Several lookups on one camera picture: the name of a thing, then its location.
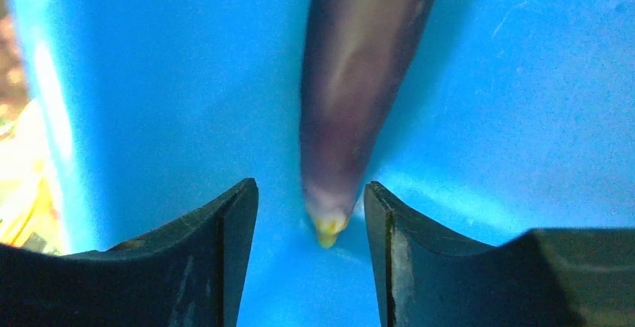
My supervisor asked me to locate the clear zip bag red seal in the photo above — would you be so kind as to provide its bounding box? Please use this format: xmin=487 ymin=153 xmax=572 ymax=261
xmin=1 ymin=0 xmax=69 ymax=255

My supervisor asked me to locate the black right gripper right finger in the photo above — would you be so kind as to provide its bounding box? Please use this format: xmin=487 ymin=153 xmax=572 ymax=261
xmin=364 ymin=181 xmax=634 ymax=326

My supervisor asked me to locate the purple fake eggplant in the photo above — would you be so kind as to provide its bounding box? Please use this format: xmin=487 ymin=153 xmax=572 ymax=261
xmin=299 ymin=0 xmax=435 ymax=248

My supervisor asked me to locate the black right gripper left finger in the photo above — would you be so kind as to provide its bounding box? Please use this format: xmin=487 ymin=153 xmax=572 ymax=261
xmin=1 ymin=178 xmax=258 ymax=326

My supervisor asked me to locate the blue plastic bin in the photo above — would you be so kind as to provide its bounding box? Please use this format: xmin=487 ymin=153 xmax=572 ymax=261
xmin=10 ymin=0 xmax=634 ymax=326

